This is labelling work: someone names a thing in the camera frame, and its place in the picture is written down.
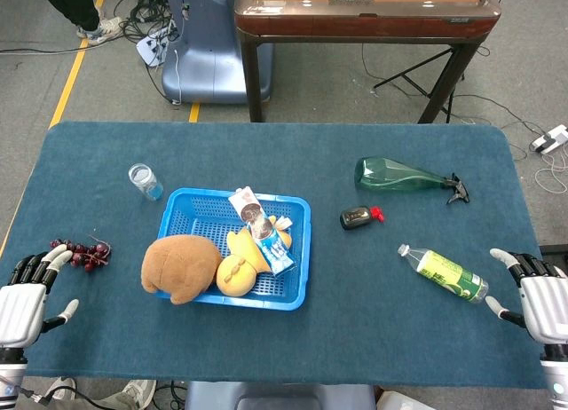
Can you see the white sneaker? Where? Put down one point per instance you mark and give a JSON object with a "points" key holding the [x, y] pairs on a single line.
{"points": [[104, 30]]}

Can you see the white power strip with adapter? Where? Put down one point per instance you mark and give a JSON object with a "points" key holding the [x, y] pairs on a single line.
{"points": [[552, 139]]}

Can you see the yellow plush toy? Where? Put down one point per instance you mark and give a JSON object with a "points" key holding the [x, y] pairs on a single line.
{"points": [[235, 274]]}

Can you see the green-label water bottle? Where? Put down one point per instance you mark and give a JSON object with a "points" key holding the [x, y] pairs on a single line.
{"points": [[444, 270]]}

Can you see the grey white shoe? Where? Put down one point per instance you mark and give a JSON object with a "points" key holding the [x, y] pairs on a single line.
{"points": [[62, 388], [139, 392]]}

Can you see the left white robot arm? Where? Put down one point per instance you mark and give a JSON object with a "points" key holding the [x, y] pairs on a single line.
{"points": [[9, 374]]}

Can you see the clear glass jar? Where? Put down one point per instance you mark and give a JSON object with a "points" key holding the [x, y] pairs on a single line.
{"points": [[144, 181]]}

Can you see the black trouser leg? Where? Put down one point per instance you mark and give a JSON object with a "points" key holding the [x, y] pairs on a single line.
{"points": [[71, 2]]}

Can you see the blue plastic basket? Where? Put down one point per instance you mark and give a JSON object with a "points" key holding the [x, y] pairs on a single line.
{"points": [[199, 215]]}

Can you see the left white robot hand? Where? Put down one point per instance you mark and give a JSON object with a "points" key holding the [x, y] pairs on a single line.
{"points": [[20, 303]]}

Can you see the brown mahjong table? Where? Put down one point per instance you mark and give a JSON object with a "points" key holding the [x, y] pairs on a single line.
{"points": [[355, 24]]}

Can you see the brown plush toy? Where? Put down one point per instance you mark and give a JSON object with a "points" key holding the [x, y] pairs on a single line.
{"points": [[177, 268]]}

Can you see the blue-grey machine base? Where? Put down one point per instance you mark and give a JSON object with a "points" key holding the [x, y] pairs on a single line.
{"points": [[208, 50]]}

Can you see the black car key fob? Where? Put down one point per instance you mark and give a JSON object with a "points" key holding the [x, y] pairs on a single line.
{"points": [[355, 218]]}

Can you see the green spray bottle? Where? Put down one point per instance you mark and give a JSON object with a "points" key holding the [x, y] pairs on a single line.
{"points": [[386, 175]]}

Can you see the dark red grape bunch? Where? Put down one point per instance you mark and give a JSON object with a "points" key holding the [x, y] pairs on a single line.
{"points": [[86, 254]]}

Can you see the white power strip with plugs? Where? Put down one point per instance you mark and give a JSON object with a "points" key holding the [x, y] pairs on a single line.
{"points": [[151, 48]]}

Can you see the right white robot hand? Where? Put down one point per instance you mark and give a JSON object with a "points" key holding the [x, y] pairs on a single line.
{"points": [[546, 303]]}

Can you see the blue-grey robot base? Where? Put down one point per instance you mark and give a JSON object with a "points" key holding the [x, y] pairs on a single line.
{"points": [[275, 396]]}

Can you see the blue table cloth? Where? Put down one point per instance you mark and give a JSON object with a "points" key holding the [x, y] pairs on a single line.
{"points": [[284, 161]]}

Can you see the white object on floor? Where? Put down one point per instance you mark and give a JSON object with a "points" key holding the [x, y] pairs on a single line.
{"points": [[404, 401]]}

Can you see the blue cookie snack package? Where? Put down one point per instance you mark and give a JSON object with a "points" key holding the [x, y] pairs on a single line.
{"points": [[262, 228]]}

